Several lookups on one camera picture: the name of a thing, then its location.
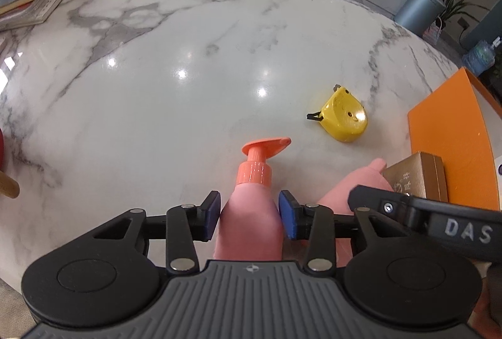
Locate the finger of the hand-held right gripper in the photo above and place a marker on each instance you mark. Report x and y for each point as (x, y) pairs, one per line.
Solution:
(376, 201)

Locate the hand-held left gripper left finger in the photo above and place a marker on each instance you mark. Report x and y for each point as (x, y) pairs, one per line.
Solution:
(211, 217)

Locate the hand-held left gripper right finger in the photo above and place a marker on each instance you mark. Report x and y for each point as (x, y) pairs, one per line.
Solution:
(288, 215)

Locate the pink pump bottle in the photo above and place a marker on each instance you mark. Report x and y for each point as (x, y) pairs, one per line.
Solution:
(251, 221)

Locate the gold box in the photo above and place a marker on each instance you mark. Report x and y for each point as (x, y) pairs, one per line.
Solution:
(415, 176)

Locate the orange cardboard box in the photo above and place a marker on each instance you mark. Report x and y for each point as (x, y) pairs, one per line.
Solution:
(443, 131)

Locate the pink toy figure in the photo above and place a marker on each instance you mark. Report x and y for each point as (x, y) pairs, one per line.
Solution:
(353, 182)

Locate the yellow tape measure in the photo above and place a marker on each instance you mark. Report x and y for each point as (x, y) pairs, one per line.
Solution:
(345, 119)

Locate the blue water jug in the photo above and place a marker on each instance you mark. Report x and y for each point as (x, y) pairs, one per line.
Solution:
(479, 56)

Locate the pink white woven bag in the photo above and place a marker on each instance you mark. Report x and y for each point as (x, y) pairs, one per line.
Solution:
(431, 33)

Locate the grey cylindrical bin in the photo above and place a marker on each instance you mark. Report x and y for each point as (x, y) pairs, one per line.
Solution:
(417, 11)

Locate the wooden stick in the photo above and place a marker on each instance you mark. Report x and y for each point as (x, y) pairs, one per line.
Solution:
(8, 185)

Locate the red round object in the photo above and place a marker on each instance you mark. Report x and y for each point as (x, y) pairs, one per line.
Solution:
(2, 148)

